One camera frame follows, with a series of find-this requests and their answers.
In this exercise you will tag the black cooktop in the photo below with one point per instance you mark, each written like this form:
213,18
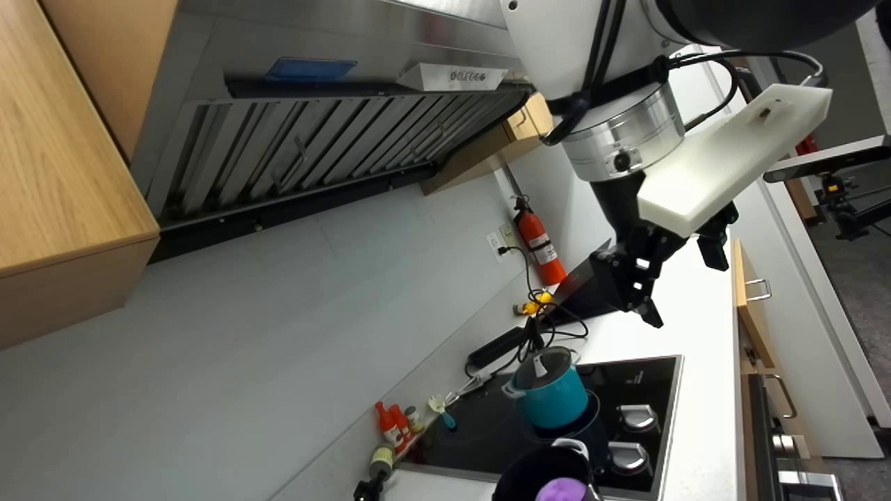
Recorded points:
487,431

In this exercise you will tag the dark glass bottle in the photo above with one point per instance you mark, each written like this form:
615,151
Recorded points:
379,463

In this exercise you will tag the yellow plug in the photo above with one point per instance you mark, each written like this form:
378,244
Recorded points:
532,305

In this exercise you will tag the grey pot lid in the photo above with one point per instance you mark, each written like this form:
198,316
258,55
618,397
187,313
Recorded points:
539,369

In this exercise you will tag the small spice jar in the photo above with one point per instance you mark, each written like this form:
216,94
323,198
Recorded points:
415,419

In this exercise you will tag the stove knob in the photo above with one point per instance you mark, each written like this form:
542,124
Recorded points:
639,419
628,459

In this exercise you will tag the orange sauce bottle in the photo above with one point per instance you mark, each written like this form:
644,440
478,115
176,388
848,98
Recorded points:
387,426
401,421

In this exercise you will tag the camera on tripod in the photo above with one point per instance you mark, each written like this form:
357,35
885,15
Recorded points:
835,188

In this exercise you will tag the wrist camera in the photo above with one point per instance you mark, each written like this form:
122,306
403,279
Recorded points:
724,156

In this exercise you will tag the black pot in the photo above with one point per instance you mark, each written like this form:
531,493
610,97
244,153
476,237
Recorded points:
529,473

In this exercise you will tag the blue card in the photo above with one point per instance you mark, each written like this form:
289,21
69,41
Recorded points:
311,69

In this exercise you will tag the metal whisk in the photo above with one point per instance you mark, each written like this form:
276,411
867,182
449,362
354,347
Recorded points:
465,391

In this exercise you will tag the steel range hood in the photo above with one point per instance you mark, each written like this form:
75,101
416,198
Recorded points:
313,139

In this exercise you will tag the small wooden wall cabinet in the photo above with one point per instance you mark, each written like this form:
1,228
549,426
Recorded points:
487,149

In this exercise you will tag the wall socket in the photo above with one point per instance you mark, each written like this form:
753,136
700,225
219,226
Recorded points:
495,245

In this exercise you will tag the teal pot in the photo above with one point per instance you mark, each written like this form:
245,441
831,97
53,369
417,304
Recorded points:
557,403

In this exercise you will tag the large wooden wall cabinet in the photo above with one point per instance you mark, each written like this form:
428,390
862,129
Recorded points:
62,174

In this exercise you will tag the black power strip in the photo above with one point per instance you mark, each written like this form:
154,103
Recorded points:
495,346

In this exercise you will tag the black flat panel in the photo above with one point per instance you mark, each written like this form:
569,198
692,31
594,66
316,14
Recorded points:
585,292

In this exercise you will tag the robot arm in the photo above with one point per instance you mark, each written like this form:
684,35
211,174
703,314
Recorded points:
550,42

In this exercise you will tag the purple toy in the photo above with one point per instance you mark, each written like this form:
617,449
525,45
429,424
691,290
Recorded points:
560,490

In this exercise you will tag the red fire extinguisher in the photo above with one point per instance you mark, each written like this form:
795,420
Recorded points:
539,243

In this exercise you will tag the oven door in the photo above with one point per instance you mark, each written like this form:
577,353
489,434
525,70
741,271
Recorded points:
762,445

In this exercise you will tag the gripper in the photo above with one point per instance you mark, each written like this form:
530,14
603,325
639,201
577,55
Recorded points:
619,205

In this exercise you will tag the wooden drawer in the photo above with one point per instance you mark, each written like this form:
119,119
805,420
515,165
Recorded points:
752,320

